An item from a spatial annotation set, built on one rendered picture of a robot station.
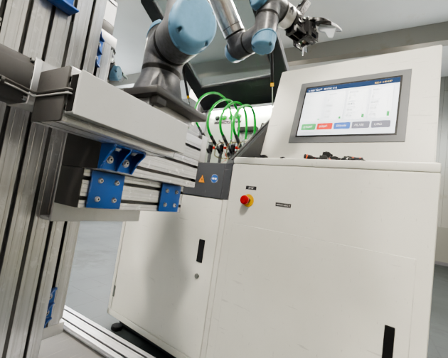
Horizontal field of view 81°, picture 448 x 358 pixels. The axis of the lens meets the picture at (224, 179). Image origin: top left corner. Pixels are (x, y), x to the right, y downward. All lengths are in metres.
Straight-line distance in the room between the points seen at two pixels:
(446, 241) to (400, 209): 7.45
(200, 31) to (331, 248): 0.75
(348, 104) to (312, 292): 0.82
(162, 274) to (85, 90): 1.06
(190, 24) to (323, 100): 0.85
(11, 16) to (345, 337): 1.20
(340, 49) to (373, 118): 5.83
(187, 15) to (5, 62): 0.38
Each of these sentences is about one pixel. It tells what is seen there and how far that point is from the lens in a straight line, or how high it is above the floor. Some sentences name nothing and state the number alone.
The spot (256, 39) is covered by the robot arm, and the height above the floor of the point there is 1.29.
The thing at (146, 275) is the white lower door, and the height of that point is 0.35.
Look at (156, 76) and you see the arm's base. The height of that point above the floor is 1.10.
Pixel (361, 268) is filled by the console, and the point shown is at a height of 0.64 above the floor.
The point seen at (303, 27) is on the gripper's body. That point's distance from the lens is 1.10.
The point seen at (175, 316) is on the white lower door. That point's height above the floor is 0.23.
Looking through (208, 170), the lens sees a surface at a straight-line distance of 1.21.
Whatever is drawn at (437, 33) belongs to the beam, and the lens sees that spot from 7.08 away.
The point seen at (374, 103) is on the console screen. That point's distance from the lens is 1.33.
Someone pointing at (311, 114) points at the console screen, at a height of 1.26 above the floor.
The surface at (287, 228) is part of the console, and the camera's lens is 1.00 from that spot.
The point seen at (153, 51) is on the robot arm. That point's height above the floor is 1.16.
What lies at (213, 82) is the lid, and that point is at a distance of 1.92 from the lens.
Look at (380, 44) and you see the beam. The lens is 7.00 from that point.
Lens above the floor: 0.79
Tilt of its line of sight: 5 degrees up
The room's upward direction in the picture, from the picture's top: 8 degrees clockwise
